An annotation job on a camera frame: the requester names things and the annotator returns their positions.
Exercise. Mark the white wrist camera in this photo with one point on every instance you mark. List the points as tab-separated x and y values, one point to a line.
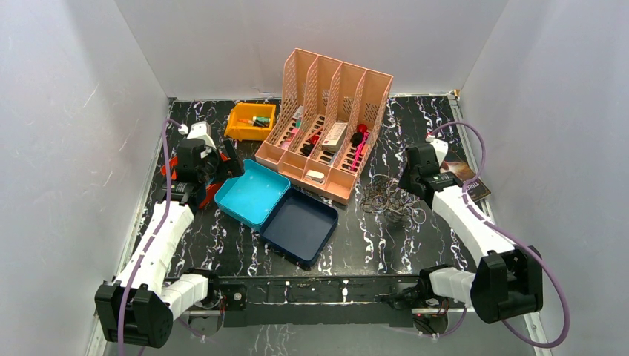
441	147
201	130

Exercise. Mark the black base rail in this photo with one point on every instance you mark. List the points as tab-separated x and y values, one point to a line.
391	300

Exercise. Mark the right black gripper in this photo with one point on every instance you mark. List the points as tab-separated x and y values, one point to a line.
404	181

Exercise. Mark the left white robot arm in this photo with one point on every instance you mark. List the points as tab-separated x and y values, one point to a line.
140	306

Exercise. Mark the markers in yellow bin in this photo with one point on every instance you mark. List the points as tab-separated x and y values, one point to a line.
256	121

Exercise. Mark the white pink box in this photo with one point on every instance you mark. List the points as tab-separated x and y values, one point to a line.
335	137

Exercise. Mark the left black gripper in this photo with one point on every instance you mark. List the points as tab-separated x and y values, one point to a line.
216	164

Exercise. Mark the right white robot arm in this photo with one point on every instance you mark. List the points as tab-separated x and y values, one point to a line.
507	281

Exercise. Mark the pink pen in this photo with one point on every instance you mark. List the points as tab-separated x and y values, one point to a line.
358	154

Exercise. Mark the peach file organizer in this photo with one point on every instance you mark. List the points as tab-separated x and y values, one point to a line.
318	91

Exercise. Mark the teal plastic tray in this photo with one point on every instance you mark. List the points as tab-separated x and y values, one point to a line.
251	197

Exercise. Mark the white stapler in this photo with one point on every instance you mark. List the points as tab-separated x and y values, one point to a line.
315	176

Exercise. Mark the brown book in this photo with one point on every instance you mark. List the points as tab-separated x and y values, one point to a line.
455	163

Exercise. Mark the red black bottle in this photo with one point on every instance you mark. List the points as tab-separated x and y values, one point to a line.
359	135

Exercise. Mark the orange plastic tray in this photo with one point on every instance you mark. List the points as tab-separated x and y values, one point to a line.
197	195

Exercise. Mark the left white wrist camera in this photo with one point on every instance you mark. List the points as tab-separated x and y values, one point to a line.
201	130

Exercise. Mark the dark blue plastic tray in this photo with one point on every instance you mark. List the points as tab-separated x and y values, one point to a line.
299	227

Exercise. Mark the yellow plastic bin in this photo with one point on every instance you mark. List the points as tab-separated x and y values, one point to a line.
244	132

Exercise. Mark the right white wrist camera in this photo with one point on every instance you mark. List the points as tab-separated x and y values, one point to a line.
441	147

